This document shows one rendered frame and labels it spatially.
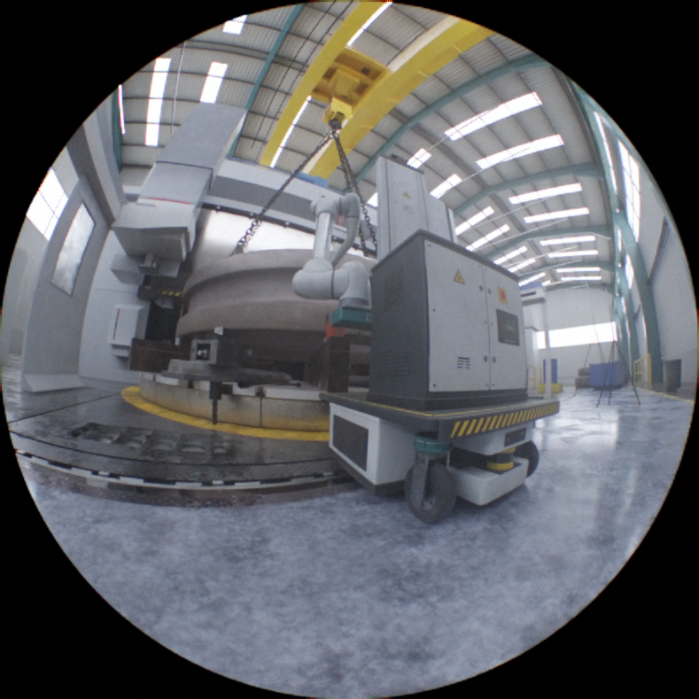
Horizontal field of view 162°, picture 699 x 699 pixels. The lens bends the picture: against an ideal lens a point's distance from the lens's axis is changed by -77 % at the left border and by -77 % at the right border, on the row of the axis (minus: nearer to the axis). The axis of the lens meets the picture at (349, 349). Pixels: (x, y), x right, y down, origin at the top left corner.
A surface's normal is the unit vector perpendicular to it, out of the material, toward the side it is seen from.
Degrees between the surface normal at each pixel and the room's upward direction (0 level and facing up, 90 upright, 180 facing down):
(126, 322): 90
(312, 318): 90
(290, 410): 90
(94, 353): 90
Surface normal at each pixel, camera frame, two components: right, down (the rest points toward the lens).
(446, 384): 0.37, -0.10
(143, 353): 0.84, -0.04
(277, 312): 0.03, -0.12
